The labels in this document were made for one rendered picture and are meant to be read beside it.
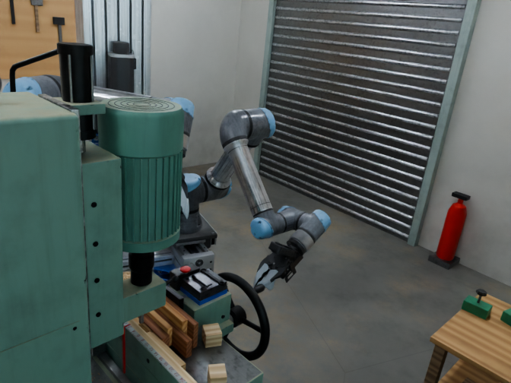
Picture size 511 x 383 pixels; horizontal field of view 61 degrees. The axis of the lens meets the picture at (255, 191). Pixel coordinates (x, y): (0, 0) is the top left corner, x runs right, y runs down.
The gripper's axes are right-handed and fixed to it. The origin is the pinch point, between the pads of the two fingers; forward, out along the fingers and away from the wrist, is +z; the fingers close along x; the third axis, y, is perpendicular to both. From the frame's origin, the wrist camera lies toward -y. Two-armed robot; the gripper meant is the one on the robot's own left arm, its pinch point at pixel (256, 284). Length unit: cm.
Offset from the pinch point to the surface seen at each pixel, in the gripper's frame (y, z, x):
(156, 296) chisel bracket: -30.5, 26.5, -1.6
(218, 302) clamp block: -13.5, 14.5, -3.8
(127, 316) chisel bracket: -32.6, 34.4, -1.6
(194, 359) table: -16.8, 30.0, -12.8
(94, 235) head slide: -59, 29, -5
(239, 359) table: -12.4, 22.3, -19.8
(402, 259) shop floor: 196, -150, 45
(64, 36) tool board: 2, -90, 326
